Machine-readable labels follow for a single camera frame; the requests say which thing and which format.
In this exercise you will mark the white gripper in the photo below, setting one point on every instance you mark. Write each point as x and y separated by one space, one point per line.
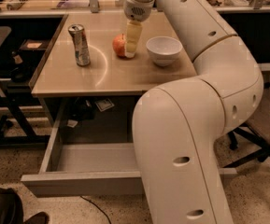
136 10

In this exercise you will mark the red apple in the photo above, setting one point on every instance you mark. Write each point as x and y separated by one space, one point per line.
118 45

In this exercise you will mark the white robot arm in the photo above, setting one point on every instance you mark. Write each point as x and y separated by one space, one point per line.
227 77

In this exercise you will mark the open grey drawer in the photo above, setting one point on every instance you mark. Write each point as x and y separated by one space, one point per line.
84 168

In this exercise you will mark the white bowl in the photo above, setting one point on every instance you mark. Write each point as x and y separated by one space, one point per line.
163 50

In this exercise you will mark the silver drink can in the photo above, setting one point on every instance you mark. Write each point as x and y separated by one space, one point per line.
82 55

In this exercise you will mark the office chair right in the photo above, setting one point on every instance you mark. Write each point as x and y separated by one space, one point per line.
257 130

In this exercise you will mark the dark bag on floor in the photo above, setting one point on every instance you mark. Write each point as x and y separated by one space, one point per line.
11 210

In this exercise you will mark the cabinet frame with countertop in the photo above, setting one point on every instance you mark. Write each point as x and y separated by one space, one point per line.
107 74

